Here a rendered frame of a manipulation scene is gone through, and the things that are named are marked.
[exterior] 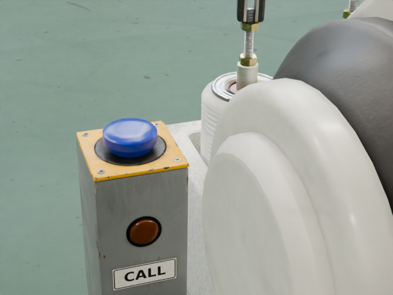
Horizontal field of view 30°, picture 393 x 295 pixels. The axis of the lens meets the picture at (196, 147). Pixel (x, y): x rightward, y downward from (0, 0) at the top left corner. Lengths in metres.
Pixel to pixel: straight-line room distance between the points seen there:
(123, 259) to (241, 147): 0.35
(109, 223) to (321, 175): 0.35
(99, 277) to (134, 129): 0.12
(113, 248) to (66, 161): 0.61
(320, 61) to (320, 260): 0.06
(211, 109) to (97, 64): 0.74
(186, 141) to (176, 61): 0.67
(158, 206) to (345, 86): 0.34
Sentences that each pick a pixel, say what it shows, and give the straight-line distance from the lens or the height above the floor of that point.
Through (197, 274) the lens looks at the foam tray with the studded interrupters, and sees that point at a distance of 0.79.
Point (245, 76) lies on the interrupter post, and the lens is 0.77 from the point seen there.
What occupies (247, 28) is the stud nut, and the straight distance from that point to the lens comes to 0.75.
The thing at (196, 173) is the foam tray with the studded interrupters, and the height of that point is 0.18.
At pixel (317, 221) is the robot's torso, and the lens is 0.20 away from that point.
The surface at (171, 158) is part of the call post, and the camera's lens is 0.53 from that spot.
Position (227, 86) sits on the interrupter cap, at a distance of 0.79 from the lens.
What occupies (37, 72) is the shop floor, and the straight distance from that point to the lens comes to 1.46.
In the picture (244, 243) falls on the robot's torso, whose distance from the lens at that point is 0.23.
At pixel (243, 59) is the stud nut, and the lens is 0.77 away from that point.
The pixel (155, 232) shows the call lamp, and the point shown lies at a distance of 0.55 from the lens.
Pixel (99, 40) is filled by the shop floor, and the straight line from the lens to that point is 1.60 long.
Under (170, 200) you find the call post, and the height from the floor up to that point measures 0.29.
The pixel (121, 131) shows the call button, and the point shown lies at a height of 0.33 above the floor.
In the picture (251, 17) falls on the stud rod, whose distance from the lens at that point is 0.75.
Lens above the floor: 0.59
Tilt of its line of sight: 30 degrees down
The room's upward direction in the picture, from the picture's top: 1 degrees clockwise
